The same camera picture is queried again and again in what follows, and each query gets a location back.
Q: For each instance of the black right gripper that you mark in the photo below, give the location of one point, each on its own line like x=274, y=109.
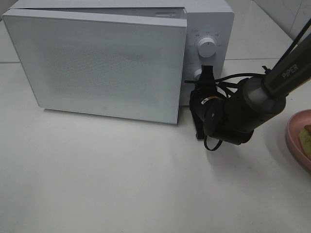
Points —
x=208, y=109

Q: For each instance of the white microwave door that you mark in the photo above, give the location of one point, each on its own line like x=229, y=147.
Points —
x=102, y=64

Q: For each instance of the pink plate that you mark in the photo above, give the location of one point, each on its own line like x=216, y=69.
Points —
x=295, y=125

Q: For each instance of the toy sandwich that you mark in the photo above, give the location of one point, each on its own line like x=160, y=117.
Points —
x=305, y=135

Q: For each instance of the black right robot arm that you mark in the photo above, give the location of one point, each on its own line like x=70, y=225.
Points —
x=229, y=109

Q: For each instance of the white lower microwave knob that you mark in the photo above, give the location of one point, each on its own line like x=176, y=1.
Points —
x=197, y=74

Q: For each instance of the white microwave knob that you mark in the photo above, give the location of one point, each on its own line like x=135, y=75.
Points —
x=207, y=46
x=197, y=74

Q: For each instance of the white upper microwave knob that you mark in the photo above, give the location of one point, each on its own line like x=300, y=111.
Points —
x=207, y=46

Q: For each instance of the white microwave oven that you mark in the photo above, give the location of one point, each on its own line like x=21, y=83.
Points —
x=204, y=17

